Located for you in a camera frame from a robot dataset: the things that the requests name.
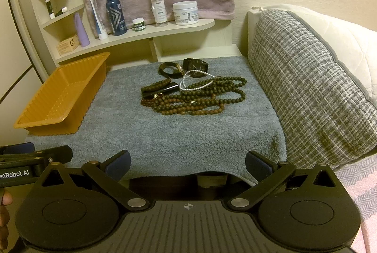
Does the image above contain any orange plastic tray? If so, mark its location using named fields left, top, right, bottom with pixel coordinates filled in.
left=14, top=52, right=110, bottom=136

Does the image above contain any brown wooden bead necklace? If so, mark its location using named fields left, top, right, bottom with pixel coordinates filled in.
left=140, top=95, right=226, bottom=116

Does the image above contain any black cylindrical case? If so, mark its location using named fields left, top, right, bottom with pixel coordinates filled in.
left=142, top=82, right=180, bottom=99

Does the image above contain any short dark bead bracelet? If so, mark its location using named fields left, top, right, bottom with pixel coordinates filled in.
left=140, top=78, right=172, bottom=94

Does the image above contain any white pearl necklace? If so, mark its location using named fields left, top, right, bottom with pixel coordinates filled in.
left=179, top=69, right=215, bottom=92

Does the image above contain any black square watch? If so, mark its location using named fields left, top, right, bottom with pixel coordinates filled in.
left=182, top=58, right=208, bottom=78

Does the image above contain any person's left hand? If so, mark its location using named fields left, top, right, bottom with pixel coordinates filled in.
left=0, top=189, right=13, bottom=250

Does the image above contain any grey fluffy mat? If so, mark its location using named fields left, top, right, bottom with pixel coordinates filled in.
left=27, top=56, right=287, bottom=184

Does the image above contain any grey plaid pillow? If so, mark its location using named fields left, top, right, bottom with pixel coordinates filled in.
left=248, top=9, right=376, bottom=168

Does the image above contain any pink patterned bedsheet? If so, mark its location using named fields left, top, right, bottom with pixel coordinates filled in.
left=336, top=154, right=377, bottom=252

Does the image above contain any small cardboard box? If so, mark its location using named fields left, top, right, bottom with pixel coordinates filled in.
left=56, top=34, right=80, bottom=55

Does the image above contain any lilac cosmetic tube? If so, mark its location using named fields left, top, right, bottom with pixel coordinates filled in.
left=74, top=12, right=90, bottom=47

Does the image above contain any cream corner shelf unit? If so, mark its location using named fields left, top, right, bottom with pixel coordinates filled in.
left=31, top=0, right=241, bottom=69

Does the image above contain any white blue cream tube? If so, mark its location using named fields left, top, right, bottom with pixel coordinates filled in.
left=90, top=0, right=108, bottom=41

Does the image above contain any upright black white tube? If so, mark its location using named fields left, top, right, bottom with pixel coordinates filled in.
left=45, top=0, right=56, bottom=20

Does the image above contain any lying black white tube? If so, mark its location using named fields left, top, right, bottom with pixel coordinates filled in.
left=55, top=7, right=68, bottom=16

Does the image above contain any small green white jar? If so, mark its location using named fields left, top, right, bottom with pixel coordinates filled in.
left=132, top=17, right=146, bottom=32

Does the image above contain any dark blue spray bottle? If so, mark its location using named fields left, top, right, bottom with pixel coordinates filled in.
left=106, top=0, right=127, bottom=36

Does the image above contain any clear spray bottle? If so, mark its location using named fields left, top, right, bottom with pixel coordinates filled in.
left=151, top=0, right=168, bottom=27

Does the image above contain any large white cream jar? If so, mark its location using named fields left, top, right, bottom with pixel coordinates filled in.
left=172, top=0, right=199, bottom=25

